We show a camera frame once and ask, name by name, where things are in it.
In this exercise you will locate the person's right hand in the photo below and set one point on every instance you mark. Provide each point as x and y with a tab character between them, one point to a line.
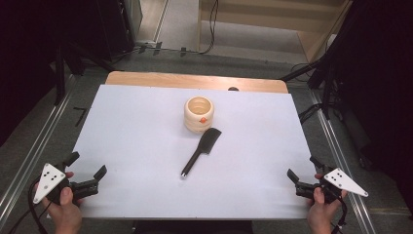
319	211

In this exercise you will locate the person's left hand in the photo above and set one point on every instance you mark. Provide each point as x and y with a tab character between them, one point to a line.
65	209

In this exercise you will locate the white board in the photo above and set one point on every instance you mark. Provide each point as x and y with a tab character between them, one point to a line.
162	182

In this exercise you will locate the wooden table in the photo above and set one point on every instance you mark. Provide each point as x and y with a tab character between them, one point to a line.
181	80

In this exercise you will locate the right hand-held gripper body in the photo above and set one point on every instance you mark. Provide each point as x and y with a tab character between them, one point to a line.
337	185

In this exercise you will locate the cream ribbed cup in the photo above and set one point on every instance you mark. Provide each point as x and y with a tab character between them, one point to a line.
199	114

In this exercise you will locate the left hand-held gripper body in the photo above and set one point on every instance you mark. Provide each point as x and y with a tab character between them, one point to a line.
48	182

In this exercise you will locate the black spatula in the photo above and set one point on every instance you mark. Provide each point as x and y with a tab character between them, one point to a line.
201	151

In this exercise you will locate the black metal stand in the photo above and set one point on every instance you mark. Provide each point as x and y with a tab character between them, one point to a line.
326	81
60	74

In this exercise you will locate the light wooden shelf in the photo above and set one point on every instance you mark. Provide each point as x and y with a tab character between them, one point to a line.
259	26

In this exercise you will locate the metal floor rail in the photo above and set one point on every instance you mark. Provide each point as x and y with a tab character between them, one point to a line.
341	159
30	152

